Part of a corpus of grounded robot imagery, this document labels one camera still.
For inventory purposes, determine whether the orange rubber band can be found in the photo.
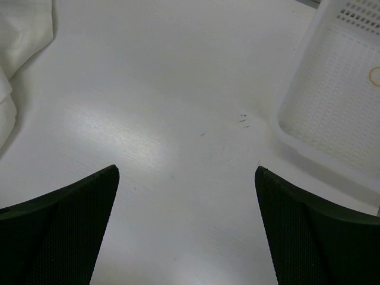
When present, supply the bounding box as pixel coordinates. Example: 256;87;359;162
369;66;380;87

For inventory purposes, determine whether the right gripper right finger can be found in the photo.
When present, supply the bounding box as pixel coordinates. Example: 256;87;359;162
255;166;379;284

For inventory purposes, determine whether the white pleated skirt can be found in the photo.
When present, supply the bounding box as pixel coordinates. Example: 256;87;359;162
1;1;54;156

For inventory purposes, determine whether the white perforated plastic basket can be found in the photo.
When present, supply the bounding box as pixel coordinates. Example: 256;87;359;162
271;1;379;193

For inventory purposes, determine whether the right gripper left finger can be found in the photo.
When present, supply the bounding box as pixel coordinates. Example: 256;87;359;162
1;165;119;284

